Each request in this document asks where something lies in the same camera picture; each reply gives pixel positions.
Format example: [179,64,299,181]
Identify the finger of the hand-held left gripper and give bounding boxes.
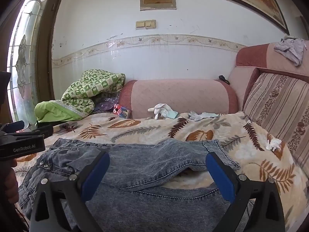
[29,125,54,139]

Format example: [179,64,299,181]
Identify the crumpled white tissue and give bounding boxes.
[266,138,282,151]

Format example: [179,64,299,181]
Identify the white glove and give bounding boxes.
[148,103,171,120]

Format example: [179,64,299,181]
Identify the grey-white glove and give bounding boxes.
[188,111,220,122]

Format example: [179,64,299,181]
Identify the cream leaf-print blanket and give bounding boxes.
[11,111,309,232]

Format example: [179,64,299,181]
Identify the striped floral cushion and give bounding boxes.
[243,72,309,182]

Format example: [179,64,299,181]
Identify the person's left hand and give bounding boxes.
[5,167,19,205]

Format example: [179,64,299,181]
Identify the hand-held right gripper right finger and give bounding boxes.
[205,150,286,232]

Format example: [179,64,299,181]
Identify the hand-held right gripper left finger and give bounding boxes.
[29,149,111,232]

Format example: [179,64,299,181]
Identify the green checkered quilt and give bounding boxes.
[34,69,126,123]

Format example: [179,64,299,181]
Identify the purple plastic bag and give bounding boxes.
[93,96,120,114]

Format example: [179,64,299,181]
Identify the grey crumpled cloth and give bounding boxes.
[274,34,308,66]

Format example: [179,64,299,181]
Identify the colourful small packet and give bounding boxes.
[113,104,131,119]

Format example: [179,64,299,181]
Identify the beige light switch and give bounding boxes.
[136,20,156,29]

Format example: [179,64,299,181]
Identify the grey-blue denim pants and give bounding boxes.
[18,138,254,232]

